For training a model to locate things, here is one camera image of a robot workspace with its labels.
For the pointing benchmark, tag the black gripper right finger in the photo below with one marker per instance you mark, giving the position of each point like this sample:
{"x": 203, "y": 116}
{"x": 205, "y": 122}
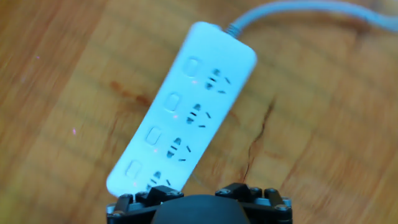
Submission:
{"x": 242, "y": 190}

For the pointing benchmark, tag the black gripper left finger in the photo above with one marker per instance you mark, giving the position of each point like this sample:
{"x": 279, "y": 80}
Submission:
{"x": 161, "y": 193}

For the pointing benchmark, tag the white four-socket power strip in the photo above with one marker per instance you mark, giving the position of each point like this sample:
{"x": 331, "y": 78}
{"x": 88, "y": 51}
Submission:
{"x": 186, "y": 109}

